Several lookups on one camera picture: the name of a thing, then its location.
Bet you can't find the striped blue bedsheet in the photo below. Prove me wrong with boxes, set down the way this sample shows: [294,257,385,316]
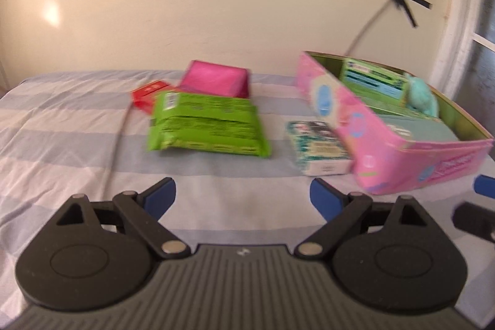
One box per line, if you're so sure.
[0,70,495,315]

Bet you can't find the green zipper pouch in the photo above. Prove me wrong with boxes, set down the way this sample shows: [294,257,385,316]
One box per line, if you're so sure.
[377,113,459,143]

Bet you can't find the dark patterned teal box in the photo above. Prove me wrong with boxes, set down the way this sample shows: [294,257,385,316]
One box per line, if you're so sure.
[285,120,353,177]

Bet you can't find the small green box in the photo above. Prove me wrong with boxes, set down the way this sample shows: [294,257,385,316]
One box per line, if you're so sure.
[365,98,426,119]

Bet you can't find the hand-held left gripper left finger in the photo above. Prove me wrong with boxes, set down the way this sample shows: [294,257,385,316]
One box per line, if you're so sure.
[56,177,190,259]

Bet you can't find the grey power strip cable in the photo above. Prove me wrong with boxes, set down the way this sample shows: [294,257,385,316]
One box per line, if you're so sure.
[346,1,392,56]

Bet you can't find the thin grey cord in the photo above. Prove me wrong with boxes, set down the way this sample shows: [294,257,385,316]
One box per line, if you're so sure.
[104,104,134,199]

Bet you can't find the pink packet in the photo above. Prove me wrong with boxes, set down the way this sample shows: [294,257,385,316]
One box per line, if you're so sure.
[179,60,251,99]

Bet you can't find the green wet wipes pack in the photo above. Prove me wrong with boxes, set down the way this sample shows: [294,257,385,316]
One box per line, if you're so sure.
[146,90,271,159]

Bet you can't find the pink biscuit tin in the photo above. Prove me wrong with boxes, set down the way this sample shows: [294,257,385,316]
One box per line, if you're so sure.
[296,51,495,196]

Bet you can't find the teal plush toy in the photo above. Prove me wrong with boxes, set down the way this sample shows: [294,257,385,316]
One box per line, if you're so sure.
[404,73,440,119]

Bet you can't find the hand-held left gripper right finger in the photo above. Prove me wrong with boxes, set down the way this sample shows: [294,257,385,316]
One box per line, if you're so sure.
[295,177,430,259]

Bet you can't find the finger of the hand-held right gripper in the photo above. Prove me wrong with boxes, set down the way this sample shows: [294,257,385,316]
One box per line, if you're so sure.
[475,174,495,196]
[452,202,495,242]

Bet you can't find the red box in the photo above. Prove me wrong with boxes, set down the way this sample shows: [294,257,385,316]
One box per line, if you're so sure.
[131,80,182,116]

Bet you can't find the white framed patterned window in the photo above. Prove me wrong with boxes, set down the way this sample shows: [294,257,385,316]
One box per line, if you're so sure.
[431,0,495,99]

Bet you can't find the long green toothpaste box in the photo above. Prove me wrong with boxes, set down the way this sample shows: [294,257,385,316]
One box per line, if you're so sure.
[339,57,411,107]

